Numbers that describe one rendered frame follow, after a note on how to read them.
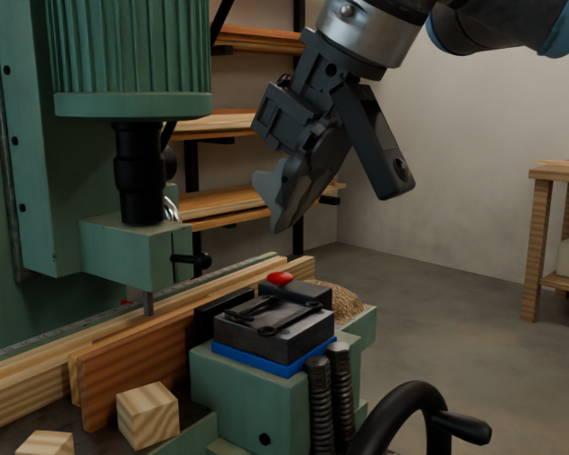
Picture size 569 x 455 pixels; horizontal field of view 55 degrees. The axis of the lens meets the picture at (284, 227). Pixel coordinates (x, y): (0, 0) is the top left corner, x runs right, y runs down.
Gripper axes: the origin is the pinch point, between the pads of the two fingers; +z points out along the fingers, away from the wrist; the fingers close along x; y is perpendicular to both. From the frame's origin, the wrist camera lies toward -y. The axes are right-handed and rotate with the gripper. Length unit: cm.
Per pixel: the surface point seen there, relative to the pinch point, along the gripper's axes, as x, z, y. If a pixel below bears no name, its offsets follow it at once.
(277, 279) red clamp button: 1.2, 5.0, -2.8
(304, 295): 0.4, 4.7, -6.2
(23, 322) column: 11.9, 31.8, 22.8
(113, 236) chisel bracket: 8.6, 11.4, 15.4
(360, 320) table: -21.0, 16.5, -8.2
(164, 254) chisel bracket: 6.3, 9.6, 9.1
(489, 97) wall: -333, 25, 72
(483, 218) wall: -333, 94, 29
